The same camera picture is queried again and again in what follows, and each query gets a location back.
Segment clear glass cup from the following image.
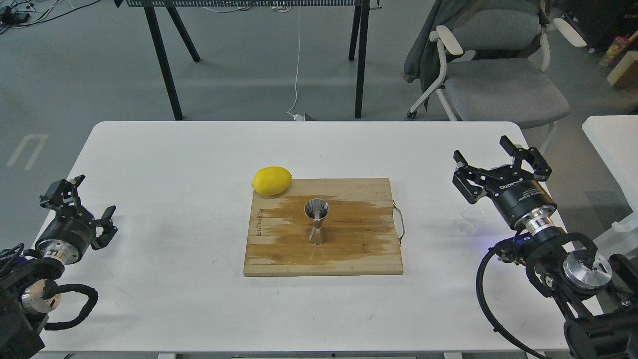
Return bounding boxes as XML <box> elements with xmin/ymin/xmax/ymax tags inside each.
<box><xmin>456</xmin><ymin>205</ymin><xmax>488</xmax><ymax>237</ymax></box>

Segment steel jigger measuring cup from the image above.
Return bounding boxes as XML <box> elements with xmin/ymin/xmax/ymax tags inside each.
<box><xmin>305</xmin><ymin>198</ymin><xmax>329</xmax><ymax>245</ymax></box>

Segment white hanging cable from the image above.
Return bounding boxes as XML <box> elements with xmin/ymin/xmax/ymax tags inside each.
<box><xmin>286</xmin><ymin>7</ymin><xmax>307</xmax><ymax>122</ymax></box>

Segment wooden cutting board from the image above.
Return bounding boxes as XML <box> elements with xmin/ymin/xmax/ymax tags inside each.
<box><xmin>243</xmin><ymin>178</ymin><xmax>403</xmax><ymax>277</ymax></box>

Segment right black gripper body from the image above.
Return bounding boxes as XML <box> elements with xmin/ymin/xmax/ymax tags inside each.
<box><xmin>486</xmin><ymin>178</ymin><xmax>557</xmax><ymax>235</ymax></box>

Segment grey office chair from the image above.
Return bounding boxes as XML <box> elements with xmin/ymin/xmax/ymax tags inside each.
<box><xmin>406</xmin><ymin>7</ymin><xmax>586</xmax><ymax>152</ymax></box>

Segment black metal table frame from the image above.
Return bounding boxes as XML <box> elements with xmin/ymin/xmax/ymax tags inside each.
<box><xmin>114</xmin><ymin>0</ymin><xmax>383</xmax><ymax>121</ymax></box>

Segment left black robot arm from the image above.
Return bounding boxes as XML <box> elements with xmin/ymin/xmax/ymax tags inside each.
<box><xmin>0</xmin><ymin>175</ymin><xmax>118</xmax><ymax>359</ymax></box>

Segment yellow lemon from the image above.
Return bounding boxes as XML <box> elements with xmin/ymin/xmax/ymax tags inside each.
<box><xmin>251</xmin><ymin>166</ymin><xmax>292</xmax><ymax>196</ymax></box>

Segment black floor cables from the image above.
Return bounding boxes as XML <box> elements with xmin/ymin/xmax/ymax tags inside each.
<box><xmin>0</xmin><ymin>0</ymin><xmax>103</xmax><ymax>35</ymax></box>

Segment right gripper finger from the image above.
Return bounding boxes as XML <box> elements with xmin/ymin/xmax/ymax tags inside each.
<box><xmin>499</xmin><ymin>136</ymin><xmax>552</xmax><ymax>181</ymax></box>
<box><xmin>453</xmin><ymin>150</ymin><xmax>504</xmax><ymax>204</ymax></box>

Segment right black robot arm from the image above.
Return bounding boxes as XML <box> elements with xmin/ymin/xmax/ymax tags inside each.
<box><xmin>453</xmin><ymin>136</ymin><xmax>638</xmax><ymax>359</ymax></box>

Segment cardboard box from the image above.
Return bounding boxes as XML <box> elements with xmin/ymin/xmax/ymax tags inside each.
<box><xmin>607</xmin><ymin>51</ymin><xmax>638</xmax><ymax>88</ymax></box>

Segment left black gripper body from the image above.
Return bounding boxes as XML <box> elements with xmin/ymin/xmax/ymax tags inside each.
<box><xmin>36</xmin><ymin>216</ymin><xmax>97</xmax><ymax>264</ymax></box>

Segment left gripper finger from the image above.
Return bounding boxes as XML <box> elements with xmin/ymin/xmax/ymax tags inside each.
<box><xmin>39</xmin><ymin>175</ymin><xmax>90</xmax><ymax>221</ymax></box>
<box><xmin>89</xmin><ymin>206</ymin><xmax>118</xmax><ymax>250</ymax></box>

